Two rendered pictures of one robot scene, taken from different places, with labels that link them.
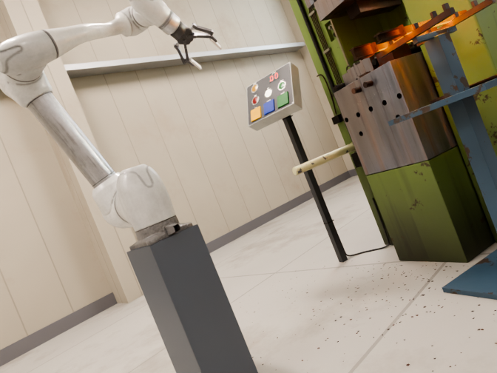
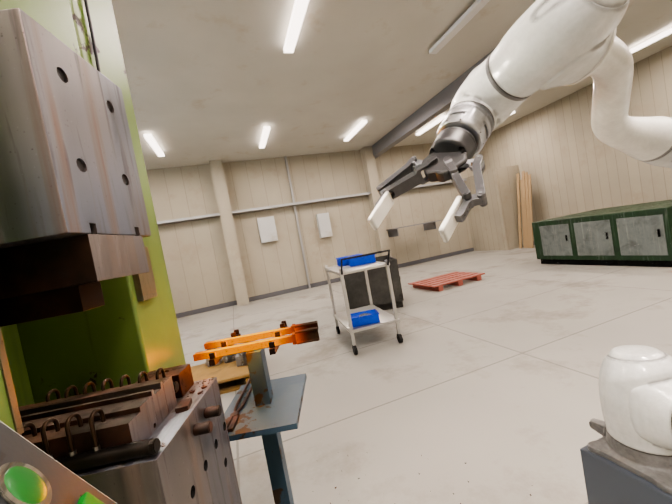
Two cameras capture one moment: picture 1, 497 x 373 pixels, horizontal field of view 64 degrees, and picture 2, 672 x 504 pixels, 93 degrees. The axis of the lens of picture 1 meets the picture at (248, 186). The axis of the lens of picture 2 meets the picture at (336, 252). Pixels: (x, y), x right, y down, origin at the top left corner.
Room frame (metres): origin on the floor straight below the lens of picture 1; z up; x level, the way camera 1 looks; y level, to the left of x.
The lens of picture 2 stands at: (2.38, 0.04, 1.27)
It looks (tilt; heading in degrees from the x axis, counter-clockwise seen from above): 2 degrees down; 203
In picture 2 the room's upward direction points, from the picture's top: 10 degrees counter-clockwise
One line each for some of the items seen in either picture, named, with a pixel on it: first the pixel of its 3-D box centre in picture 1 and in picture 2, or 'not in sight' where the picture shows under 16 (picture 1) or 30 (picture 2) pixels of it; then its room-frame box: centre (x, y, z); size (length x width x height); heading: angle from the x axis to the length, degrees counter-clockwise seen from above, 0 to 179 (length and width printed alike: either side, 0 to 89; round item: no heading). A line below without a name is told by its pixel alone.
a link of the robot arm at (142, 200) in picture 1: (143, 195); (645, 393); (1.42, 0.36, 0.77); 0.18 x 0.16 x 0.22; 38
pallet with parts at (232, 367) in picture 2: not in sight; (209, 369); (-0.06, -2.67, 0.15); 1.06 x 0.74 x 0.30; 126
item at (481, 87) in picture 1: (458, 95); (265, 403); (1.39, -0.80, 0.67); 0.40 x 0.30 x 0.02; 24
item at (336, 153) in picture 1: (325, 158); not in sight; (2.17, -0.45, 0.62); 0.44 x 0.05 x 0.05; 117
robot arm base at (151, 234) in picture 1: (161, 229); (638, 441); (1.40, 0.34, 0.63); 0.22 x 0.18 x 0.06; 41
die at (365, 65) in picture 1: (385, 63); (61, 427); (1.99, -0.87, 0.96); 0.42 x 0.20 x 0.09; 117
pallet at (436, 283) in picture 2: not in sight; (445, 281); (-4.14, -0.56, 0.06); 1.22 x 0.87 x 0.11; 131
